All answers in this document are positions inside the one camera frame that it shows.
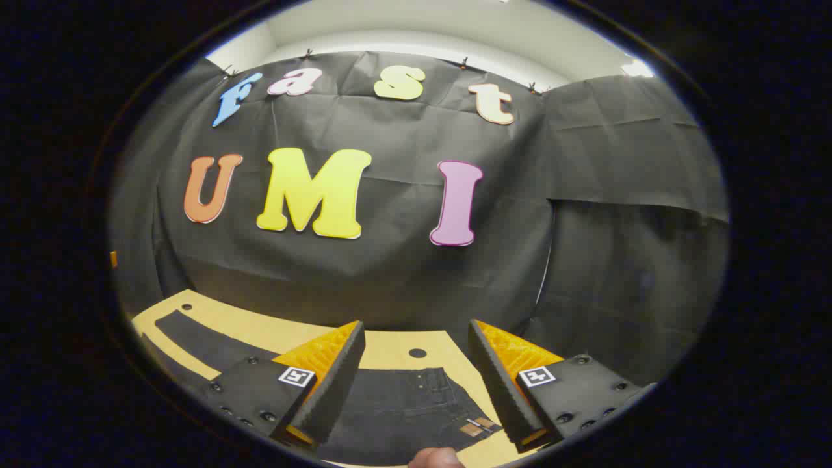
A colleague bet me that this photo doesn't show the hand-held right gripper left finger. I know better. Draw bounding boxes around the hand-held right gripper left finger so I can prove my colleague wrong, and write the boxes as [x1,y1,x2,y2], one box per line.
[195,320,367,450]

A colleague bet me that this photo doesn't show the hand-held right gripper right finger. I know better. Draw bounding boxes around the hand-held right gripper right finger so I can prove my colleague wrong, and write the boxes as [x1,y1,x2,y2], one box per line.
[468,319,654,454]

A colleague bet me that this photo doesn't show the dark grey jeans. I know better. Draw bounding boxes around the dark grey jeans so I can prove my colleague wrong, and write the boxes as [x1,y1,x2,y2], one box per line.
[140,310,504,467]

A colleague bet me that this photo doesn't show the black backdrop cloth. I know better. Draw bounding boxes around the black backdrop cloth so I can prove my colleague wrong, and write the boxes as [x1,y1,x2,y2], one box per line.
[107,51,730,385]

